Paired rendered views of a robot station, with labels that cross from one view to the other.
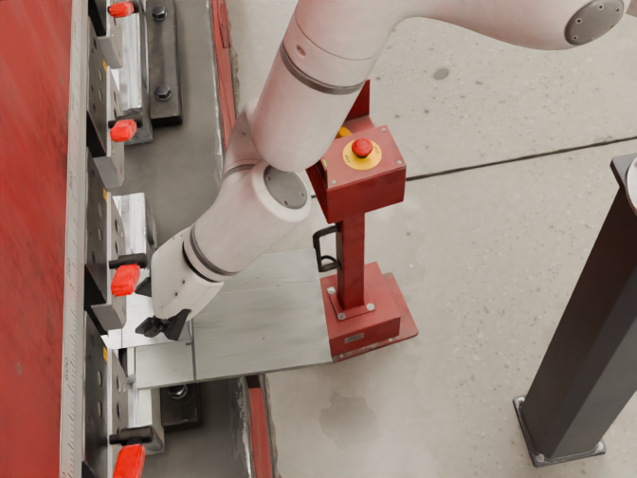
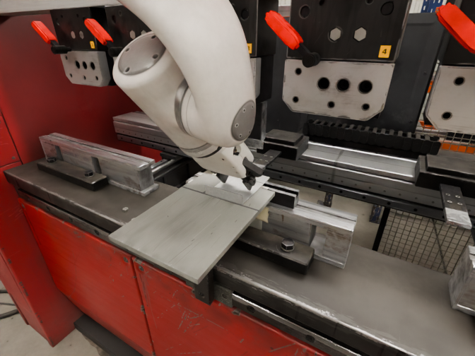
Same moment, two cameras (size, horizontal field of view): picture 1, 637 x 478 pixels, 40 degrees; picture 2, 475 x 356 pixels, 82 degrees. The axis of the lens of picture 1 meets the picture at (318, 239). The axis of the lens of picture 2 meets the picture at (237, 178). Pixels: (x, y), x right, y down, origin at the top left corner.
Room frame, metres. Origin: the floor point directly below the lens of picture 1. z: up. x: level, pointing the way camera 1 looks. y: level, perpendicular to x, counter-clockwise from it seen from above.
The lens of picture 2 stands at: (0.84, -0.18, 1.29)
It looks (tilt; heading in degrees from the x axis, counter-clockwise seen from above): 28 degrees down; 124
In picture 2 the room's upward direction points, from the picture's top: straight up
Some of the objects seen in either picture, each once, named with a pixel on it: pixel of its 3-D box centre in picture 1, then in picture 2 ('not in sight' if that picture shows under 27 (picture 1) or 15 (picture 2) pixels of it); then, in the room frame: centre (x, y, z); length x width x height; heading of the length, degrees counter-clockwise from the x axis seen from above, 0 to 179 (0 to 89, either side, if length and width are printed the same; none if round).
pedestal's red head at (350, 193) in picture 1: (348, 147); not in sight; (1.02, -0.07, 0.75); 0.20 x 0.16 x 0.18; 15
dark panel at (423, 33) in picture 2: not in sight; (252, 83); (0.27, 0.77, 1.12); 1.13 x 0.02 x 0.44; 4
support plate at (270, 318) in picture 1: (229, 316); (201, 212); (0.55, 0.13, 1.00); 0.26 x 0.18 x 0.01; 94
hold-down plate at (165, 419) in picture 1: (176, 332); (244, 236); (0.59, 0.22, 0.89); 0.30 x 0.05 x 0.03; 4
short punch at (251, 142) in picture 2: not in sight; (241, 123); (0.54, 0.28, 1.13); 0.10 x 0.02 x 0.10; 4
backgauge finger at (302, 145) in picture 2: not in sight; (273, 150); (0.54, 0.44, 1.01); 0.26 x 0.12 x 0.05; 94
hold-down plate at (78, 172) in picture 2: not in sight; (71, 172); (-0.05, 0.18, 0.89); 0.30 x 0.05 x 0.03; 4
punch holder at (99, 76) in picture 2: not in sight; (92, 48); (0.12, 0.25, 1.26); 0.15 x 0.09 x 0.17; 4
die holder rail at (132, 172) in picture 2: not in sight; (94, 160); (-0.01, 0.24, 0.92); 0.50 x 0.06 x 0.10; 4
